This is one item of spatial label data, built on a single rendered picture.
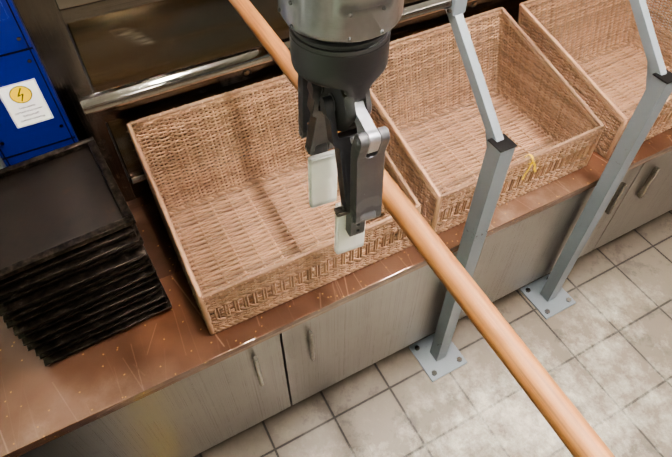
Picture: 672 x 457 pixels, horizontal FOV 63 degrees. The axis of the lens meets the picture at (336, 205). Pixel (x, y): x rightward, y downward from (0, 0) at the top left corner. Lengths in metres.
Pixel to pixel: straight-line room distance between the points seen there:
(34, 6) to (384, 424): 1.43
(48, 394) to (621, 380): 1.66
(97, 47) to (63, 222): 0.40
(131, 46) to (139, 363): 0.70
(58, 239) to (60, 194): 0.12
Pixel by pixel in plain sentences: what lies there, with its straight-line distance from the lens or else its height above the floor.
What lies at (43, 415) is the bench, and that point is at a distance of 1.35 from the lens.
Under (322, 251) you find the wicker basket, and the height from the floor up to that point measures 0.72.
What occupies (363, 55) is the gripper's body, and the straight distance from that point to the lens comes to 0.40.
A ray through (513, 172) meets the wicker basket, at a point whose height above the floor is 0.70.
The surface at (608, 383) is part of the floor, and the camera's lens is 2.06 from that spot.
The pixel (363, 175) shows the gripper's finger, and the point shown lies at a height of 1.40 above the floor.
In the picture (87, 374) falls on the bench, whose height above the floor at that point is 0.58.
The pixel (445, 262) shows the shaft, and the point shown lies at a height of 1.20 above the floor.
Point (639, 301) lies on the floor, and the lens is 2.28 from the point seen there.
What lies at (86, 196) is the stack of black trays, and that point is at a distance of 1.20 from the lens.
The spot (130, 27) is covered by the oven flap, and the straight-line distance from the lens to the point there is 1.35.
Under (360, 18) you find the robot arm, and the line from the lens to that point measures 0.38.
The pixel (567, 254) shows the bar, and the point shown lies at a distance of 1.93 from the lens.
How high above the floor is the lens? 1.71
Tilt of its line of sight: 49 degrees down
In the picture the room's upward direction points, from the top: straight up
